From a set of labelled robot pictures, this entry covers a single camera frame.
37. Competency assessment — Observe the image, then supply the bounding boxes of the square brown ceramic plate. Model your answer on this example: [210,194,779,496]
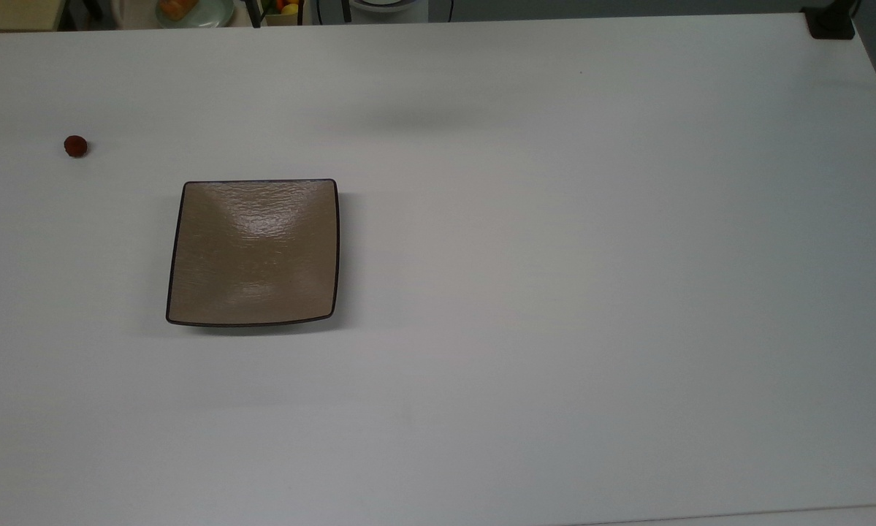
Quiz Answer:
[165,178,340,328]

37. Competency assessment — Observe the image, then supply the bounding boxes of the pale green round plate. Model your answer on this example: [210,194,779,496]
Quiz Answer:
[155,0,235,29]

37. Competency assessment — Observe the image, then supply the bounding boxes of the box with colourful fruits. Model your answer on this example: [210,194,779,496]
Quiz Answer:
[262,0,305,27]

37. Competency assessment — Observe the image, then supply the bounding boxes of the black camera pole with clamp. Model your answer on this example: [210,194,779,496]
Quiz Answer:
[802,0,861,41]

